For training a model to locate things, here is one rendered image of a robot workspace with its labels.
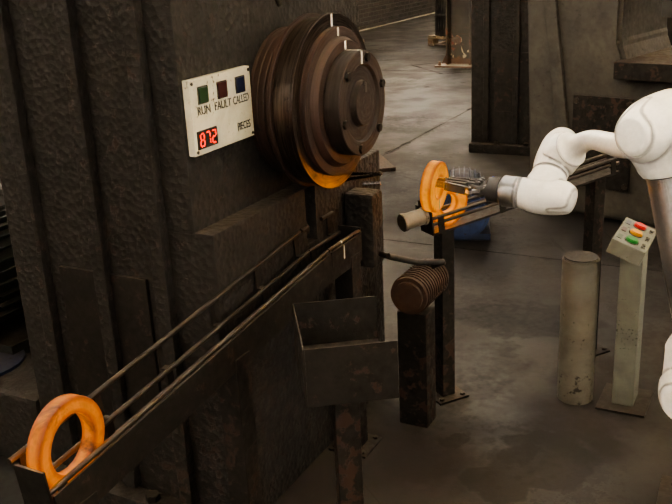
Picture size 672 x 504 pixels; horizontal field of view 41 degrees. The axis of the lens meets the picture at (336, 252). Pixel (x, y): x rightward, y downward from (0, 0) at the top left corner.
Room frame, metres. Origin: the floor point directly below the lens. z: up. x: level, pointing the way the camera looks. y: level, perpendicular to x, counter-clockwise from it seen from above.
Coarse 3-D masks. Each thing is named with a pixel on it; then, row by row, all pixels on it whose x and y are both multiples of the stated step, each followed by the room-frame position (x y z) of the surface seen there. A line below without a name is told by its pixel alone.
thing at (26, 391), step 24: (0, 216) 3.01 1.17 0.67; (0, 240) 2.88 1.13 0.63; (0, 264) 2.81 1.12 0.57; (0, 288) 2.77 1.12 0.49; (0, 312) 2.78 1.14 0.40; (0, 336) 2.84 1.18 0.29; (24, 336) 2.83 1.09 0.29; (24, 360) 2.72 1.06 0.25; (0, 384) 2.55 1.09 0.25; (24, 384) 2.54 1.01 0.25; (0, 408) 2.51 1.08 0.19; (24, 408) 2.45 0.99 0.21; (0, 432) 2.52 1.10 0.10; (24, 432) 2.46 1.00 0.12
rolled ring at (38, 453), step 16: (64, 400) 1.48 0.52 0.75; (80, 400) 1.51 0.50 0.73; (48, 416) 1.44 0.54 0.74; (64, 416) 1.47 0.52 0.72; (80, 416) 1.53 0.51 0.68; (96, 416) 1.54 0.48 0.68; (32, 432) 1.42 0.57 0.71; (48, 432) 1.43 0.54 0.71; (96, 432) 1.53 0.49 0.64; (32, 448) 1.41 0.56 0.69; (48, 448) 1.42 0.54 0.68; (80, 448) 1.53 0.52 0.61; (32, 464) 1.40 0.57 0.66; (48, 464) 1.41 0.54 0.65; (48, 480) 1.41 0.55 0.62
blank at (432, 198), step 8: (432, 168) 2.52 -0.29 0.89; (440, 168) 2.55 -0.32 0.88; (424, 176) 2.51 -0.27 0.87; (432, 176) 2.50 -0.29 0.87; (440, 176) 2.56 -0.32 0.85; (424, 184) 2.50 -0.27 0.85; (432, 184) 2.50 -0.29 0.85; (424, 192) 2.49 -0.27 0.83; (432, 192) 2.50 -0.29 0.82; (440, 192) 2.58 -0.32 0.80; (424, 200) 2.50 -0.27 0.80; (432, 200) 2.51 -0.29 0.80; (440, 200) 2.56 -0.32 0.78; (424, 208) 2.52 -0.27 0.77; (432, 208) 2.51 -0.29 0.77; (440, 208) 2.57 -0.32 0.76
